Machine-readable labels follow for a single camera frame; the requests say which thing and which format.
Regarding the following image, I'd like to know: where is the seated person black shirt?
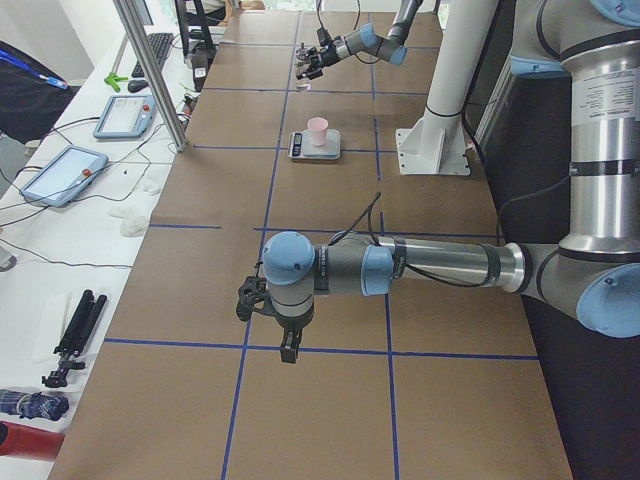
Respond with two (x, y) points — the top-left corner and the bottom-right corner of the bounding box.
(1, 41), (78, 144)

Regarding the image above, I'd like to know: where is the near blue teach pendant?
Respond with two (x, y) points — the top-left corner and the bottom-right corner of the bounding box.
(20, 145), (109, 207)

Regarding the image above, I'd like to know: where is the clear glass sauce bottle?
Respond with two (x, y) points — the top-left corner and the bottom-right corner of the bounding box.
(295, 43), (311, 92)

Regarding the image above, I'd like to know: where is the red cylinder bottle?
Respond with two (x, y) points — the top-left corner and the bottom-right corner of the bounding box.
(1, 421), (65, 461)

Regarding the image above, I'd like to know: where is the green plastic clamp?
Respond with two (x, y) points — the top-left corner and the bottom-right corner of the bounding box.
(104, 72), (129, 92)

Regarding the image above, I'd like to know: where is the black folded tripod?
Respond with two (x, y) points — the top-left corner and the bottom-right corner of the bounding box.
(42, 289), (107, 388)

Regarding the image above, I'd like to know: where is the black computer mouse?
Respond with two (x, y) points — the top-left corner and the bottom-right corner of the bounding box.
(127, 79), (149, 93)

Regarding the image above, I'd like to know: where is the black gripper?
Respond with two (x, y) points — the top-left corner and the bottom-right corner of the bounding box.
(296, 41), (340, 81)
(236, 276), (314, 364)

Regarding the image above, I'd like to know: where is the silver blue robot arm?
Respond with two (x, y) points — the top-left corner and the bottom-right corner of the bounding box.
(295, 0), (422, 81)
(236, 1), (639, 363)

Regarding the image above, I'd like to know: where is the silver digital kitchen scale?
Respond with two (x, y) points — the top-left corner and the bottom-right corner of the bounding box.
(287, 129), (342, 161)

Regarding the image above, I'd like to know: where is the blue teach pendant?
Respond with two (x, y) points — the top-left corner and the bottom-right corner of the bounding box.
(20, 145), (109, 207)
(93, 95), (156, 140)

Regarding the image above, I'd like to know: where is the crumpled white tissue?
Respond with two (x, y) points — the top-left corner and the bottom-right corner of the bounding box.
(109, 205), (150, 238)

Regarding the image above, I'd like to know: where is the black computer keyboard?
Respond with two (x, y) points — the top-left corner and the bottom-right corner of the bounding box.
(131, 32), (175, 79)

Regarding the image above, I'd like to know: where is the aluminium frame post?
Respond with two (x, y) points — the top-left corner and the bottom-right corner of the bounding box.
(113, 0), (187, 152)

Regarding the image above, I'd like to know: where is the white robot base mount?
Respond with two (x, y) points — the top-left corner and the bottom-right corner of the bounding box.
(396, 0), (498, 176)

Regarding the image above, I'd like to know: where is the far blue teach pendant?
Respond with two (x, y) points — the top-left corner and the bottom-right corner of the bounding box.
(93, 95), (156, 140)

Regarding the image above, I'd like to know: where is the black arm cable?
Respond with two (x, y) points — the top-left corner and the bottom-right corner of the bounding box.
(315, 0), (381, 65)
(324, 172), (574, 289)

